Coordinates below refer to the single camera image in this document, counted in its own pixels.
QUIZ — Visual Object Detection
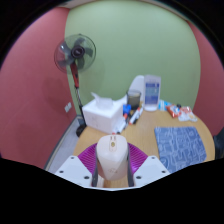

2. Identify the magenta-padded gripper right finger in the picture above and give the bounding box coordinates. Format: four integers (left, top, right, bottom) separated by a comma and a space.
126, 143, 171, 188

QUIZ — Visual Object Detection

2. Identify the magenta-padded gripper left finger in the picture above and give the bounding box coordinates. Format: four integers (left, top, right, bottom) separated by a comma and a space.
54, 142, 101, 188

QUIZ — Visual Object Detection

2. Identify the cream computer mouse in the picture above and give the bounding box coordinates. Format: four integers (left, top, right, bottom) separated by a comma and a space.
95, 134, 130, 183

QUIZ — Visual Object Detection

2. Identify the blue patterned mouse pad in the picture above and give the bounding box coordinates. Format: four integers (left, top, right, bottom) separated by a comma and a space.
154, 126, 208, 174

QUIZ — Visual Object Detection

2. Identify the red-capped whiteboard marker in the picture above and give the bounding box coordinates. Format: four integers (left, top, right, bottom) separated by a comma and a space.
113, 119, 125, 135

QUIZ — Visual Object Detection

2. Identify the black-capped whiteboard marker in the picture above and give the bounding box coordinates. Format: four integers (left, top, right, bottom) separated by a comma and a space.
118, 113, 131, 133

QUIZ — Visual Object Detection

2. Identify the black white whiteboard marker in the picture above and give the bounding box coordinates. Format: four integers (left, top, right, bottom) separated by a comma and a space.
128, 106, 144, 126

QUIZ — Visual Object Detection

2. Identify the white tissue box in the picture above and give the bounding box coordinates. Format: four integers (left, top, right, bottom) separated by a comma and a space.
81, 92, 128, 135

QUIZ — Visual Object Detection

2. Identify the blue whiteboard eraser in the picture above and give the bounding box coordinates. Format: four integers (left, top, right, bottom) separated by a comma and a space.
122, 104, 132, 116

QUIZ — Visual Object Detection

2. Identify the black mesh pen cup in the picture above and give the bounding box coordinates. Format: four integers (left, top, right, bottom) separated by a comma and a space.
126, 89, 142, 110

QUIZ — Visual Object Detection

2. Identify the light blue snack packet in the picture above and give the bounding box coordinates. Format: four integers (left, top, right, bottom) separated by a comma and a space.
158, 99, 171, 111

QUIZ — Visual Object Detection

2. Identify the red snack packet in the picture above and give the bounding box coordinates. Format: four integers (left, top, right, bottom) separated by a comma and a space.
165, 104, 183, 118

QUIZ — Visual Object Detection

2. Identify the blue white sign stand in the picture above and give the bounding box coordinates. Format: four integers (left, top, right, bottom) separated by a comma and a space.
143, 74, 162, 112

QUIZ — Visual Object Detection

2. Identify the white chair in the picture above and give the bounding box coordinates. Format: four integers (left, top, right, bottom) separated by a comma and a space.
127, 74, 146, 101

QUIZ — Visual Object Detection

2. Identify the red-pole standing fan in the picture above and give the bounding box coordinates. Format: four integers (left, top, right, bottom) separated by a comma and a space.
53, 33, 97, 138

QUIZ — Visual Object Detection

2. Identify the white wall socket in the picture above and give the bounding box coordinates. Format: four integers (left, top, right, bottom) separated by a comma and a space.
64, 101, 73, 113

